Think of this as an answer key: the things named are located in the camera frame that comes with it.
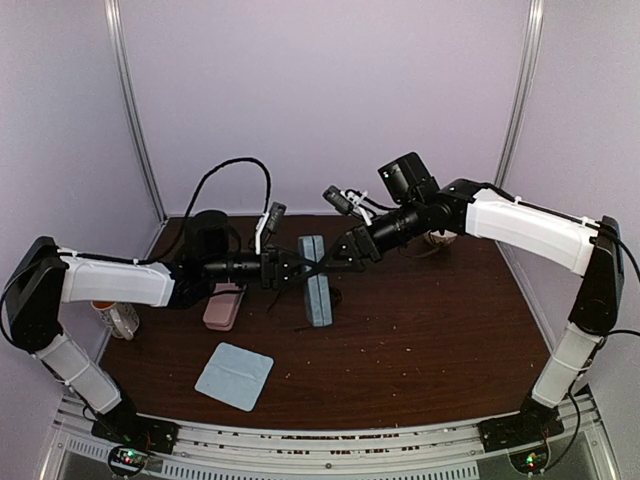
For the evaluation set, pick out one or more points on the right aluminium frame post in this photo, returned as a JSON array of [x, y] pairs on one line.
[[527, 69]]

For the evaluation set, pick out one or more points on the left light blue cloth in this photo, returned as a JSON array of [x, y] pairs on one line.
[[234, 376]]

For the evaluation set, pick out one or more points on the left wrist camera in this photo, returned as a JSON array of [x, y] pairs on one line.
[[268, 224]]

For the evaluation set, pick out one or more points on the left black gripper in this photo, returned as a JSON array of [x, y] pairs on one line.
[[276, 259]]

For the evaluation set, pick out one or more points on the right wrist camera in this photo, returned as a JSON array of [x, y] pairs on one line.
[[354, 203]]

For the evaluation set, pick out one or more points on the patterned mug orange inside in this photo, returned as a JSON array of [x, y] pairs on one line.
[[120, 318]]

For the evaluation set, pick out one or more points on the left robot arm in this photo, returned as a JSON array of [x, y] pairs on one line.
[[210, 253]]

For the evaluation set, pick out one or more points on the pink glasses case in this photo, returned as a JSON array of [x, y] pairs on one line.
[[223, 307]]

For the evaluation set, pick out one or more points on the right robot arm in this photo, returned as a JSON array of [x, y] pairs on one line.
[[586, 247]]

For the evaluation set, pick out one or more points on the dark sunglasses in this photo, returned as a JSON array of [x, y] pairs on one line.
[[329, 300]]

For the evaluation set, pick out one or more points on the aluminium front rail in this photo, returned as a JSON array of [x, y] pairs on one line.
[[440, 451]]

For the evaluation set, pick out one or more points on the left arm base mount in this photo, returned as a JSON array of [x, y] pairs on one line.
[[137, 450]]

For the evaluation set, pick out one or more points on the left aluminium frame post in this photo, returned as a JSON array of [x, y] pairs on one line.
[[117, 38]]

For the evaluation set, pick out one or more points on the aluminium frame post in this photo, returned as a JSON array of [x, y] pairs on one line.
[[117, 38], [527, 69]]

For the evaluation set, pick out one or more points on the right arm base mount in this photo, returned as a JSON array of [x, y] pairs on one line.
[[526, 441]]

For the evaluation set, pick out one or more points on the grey-blue glasses case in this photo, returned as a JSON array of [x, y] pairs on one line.
[[313, 247]]

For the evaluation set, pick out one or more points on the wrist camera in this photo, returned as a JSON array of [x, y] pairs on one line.
[[268, 224], [354, 203]]

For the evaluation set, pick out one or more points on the white ceramic bowl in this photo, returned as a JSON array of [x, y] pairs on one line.
[[440, 240]]

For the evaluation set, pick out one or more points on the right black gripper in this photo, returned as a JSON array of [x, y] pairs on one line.
[[348, 239]]

